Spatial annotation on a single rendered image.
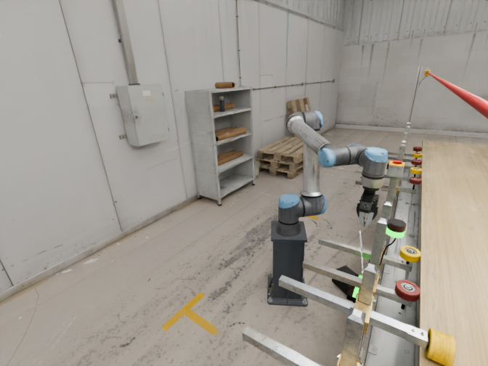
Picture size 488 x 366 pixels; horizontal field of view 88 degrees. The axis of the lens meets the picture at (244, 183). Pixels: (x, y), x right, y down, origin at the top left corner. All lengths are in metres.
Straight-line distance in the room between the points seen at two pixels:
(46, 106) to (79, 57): 0.53
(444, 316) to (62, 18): 3.13
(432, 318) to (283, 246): 1.04
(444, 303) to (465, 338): 0.13
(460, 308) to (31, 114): 2.95
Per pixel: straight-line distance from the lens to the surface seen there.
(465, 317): 1.20
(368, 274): 0.92
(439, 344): 0.98
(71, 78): 2.88
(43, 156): 2.82
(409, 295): 1.18
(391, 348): 1.37
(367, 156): 1.22
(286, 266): 2.02
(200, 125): 3.43
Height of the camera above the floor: 1.67
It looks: 22 degrees down
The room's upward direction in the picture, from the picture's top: 3 degrees counter-clockwise
